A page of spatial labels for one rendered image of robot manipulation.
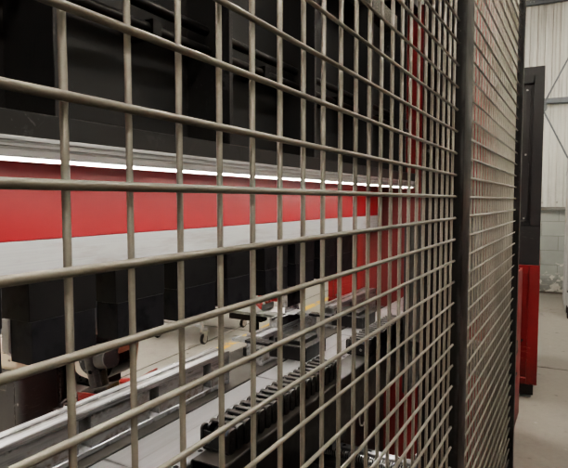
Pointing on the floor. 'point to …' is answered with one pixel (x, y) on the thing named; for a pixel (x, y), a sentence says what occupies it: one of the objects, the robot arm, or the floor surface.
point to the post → (464, 74)
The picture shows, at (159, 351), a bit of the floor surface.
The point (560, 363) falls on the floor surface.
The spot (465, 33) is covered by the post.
